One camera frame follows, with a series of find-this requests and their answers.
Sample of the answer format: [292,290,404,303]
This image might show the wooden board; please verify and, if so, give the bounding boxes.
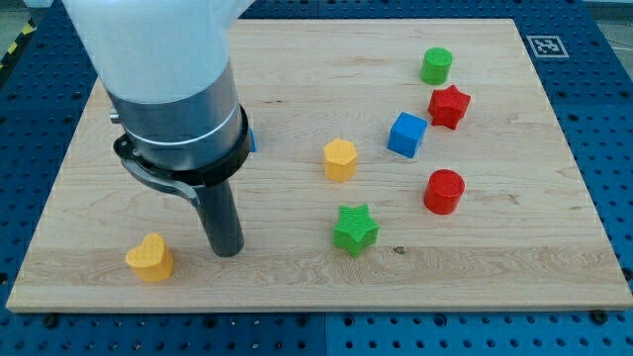
[7,19,632,313]

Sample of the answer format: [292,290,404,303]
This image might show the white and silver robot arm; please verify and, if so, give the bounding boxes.
[62,0,253,206]

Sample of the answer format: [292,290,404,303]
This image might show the yellow heart block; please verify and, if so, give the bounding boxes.
[125,232,174,283]

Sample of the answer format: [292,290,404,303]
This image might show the yellow hexagon block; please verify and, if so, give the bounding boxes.
[323,138,358,182]

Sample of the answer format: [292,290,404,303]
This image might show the red cylinder block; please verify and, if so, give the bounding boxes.
[422,169,465,215]

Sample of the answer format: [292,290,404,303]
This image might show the red star block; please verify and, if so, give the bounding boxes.
[427,85,471,131]

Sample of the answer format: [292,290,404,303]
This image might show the green cylinder block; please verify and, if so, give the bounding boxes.
[419,47,453,85]

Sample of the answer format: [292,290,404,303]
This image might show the green star block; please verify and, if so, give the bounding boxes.
[332,204,380,257]

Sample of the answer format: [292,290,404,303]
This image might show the blue cube block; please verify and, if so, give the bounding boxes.
[387,112,428,158]

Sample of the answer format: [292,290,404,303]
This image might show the partly hidden blue block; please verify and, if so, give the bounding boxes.
[248,128,257,152]

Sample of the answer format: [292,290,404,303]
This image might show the white fiducial marker tag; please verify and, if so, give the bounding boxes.
[526,35,569,58]

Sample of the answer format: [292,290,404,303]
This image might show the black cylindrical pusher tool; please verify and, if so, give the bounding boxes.
[195,181,244,257]

